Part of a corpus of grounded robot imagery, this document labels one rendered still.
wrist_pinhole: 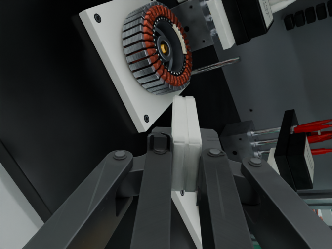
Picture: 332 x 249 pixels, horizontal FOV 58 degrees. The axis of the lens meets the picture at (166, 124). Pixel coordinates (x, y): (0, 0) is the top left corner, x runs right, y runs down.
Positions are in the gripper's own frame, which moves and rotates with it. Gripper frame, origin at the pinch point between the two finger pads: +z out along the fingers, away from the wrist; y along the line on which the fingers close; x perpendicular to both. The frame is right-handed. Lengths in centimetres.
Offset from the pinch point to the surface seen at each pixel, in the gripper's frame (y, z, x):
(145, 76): -4.0, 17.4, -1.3
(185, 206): 1.8, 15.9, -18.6
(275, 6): 12.9, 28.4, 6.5
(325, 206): 32, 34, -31
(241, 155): 12.9, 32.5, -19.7
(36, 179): -11.7, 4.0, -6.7
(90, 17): -9.8, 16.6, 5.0
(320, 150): 24.3, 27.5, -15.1
